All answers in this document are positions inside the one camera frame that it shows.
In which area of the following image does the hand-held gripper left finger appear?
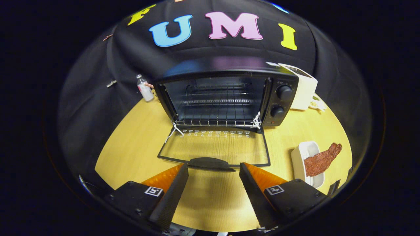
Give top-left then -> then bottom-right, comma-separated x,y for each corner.
105,163 -> 189,231

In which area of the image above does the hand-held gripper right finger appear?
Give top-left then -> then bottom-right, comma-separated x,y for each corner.
239,162 -> 328,230

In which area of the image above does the reddish-brown meat steak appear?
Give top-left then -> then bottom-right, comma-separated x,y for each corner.
304,143 -> 342,177

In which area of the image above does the black toaster oven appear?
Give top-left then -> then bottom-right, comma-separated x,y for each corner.
153,57 -> 300,172

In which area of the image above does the white slot toaster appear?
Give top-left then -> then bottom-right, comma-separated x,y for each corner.
278,63 -> 318,111

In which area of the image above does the white ribbed rectangular plate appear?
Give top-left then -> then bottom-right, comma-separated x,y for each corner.
291,141 -> 325,189

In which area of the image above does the clear plastic bottle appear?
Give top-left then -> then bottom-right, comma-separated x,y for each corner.
136,74 -> 154,102

